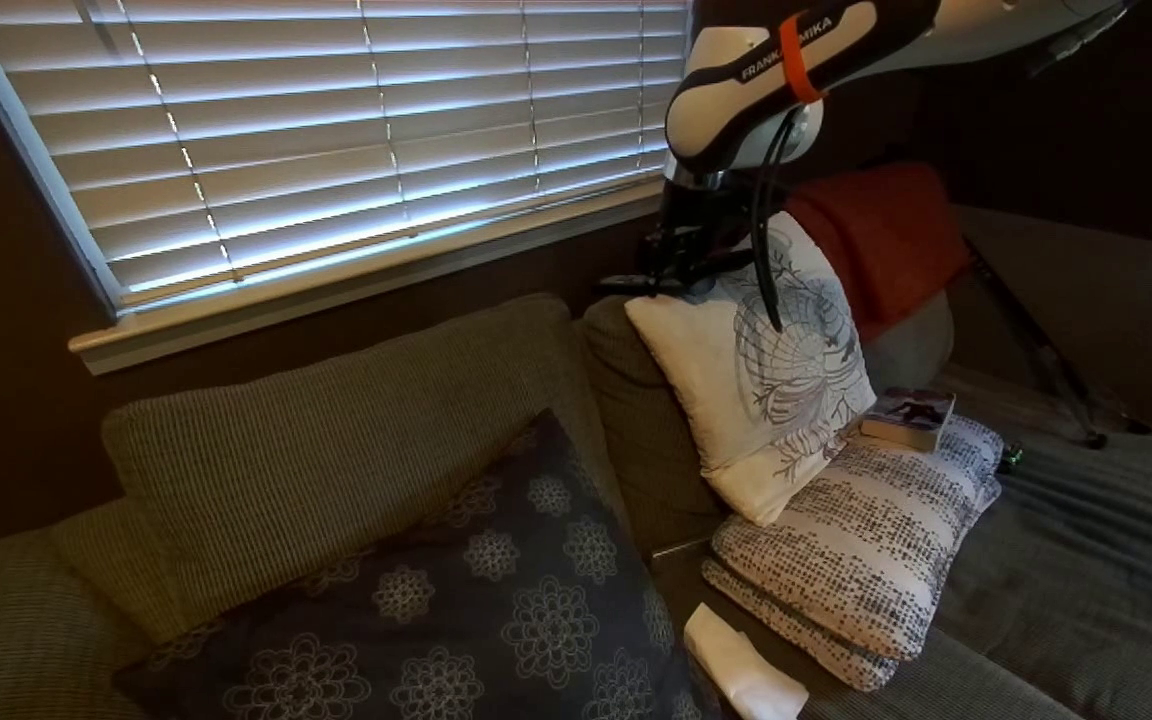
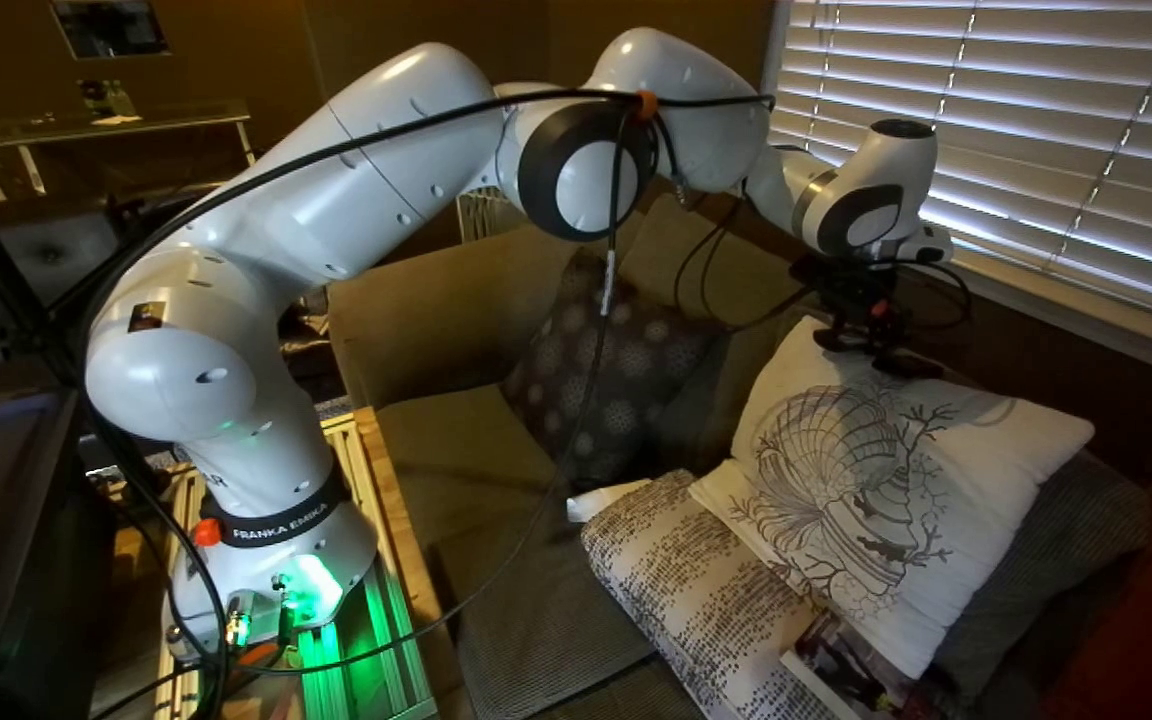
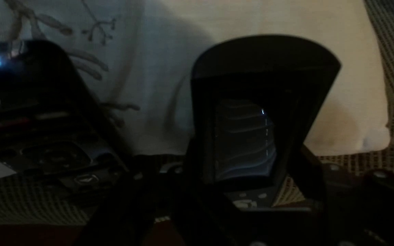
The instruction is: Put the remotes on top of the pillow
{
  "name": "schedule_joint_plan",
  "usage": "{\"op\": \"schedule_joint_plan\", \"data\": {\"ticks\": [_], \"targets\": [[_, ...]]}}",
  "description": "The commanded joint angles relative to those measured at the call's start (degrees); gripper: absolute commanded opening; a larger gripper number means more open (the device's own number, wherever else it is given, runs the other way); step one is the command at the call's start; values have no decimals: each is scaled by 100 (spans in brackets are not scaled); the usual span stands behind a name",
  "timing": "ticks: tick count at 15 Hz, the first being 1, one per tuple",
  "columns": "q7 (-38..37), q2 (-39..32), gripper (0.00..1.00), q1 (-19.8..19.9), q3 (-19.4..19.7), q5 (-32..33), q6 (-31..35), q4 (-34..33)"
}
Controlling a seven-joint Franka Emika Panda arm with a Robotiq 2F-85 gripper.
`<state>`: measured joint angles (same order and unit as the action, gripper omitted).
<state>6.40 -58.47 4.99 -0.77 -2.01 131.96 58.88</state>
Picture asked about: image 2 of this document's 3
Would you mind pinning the paperback book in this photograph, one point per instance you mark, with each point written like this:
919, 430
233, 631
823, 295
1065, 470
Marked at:
849, 673

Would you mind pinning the white window blinds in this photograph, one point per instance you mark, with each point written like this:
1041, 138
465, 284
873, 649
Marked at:
1068, 133

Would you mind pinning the white shell print pillow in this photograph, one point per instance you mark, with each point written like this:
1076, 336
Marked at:
910, 507

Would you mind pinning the dark snowflake pattern pillow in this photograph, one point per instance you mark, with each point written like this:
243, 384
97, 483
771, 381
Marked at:
631, 384

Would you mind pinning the wall shelf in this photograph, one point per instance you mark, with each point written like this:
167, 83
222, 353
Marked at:
110, 125

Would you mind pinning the white black dotted pillow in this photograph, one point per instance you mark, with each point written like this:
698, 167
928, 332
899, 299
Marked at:
698, 584

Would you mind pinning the red blanket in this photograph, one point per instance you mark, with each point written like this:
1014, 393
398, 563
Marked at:
1150, 613

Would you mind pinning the grey blanket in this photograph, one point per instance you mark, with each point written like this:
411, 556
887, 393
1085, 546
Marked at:
1056, 563

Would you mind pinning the dark framed picture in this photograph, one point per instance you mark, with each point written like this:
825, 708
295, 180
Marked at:
104, 24

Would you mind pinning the beige fabric sofa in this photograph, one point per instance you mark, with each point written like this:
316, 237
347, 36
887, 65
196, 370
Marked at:
441, 321

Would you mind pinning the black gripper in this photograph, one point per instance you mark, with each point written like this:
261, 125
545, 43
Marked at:
857, 284

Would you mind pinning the wooden window sill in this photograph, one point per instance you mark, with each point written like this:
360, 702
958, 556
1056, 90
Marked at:
1068, 305

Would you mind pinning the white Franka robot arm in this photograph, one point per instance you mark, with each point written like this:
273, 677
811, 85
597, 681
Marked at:
336, 202

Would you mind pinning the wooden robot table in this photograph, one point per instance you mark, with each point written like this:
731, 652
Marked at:
381, 535

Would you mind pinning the black monitor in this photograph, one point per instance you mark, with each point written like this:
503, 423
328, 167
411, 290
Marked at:
0, 535

